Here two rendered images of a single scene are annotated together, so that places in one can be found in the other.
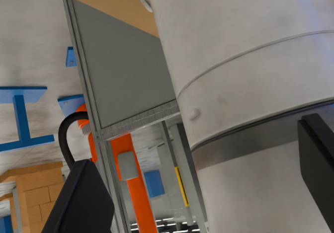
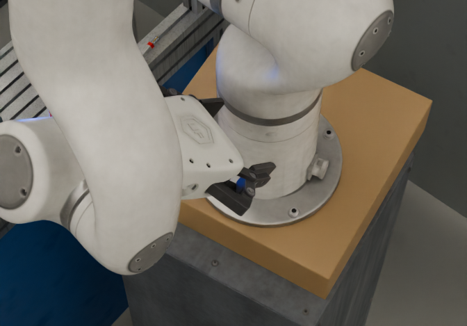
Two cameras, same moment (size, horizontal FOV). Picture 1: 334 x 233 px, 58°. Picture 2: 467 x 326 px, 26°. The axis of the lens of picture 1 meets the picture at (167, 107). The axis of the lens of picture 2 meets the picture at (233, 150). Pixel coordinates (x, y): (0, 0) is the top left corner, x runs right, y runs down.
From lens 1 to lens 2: 104 cm
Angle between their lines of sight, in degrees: 64
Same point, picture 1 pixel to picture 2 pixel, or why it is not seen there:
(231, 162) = (255, 116)
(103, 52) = not seen: outside the picture
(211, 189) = (276, 112)
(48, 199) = not seen: outside the picture
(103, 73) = not seen: outside the picture
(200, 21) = (248, 151)
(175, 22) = (263, 159)
